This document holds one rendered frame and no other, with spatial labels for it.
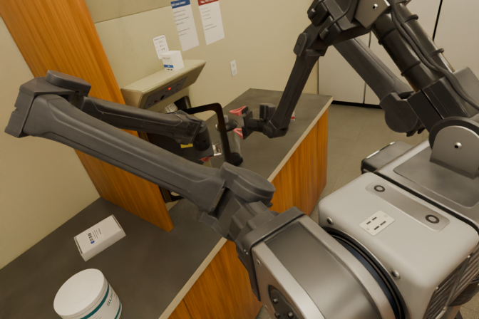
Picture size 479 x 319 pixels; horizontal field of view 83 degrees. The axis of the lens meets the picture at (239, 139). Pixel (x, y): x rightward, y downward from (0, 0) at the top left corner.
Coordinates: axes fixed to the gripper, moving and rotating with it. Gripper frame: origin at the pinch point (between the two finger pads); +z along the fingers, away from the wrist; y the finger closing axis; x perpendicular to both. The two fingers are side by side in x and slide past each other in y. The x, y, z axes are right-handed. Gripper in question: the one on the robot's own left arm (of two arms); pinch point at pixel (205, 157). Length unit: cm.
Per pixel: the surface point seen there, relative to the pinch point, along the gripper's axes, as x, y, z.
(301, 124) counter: 60, -36, 43
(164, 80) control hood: -7.8, -16.5, -26.3
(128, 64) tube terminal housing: -18.3, -23.9, -29.1
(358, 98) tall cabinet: 211, -154, 180
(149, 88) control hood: -12.5, -11.9, -28.0
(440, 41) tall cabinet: 263, -136, 90
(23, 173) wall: -72, -15, 6
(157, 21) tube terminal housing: -6, -39, -34
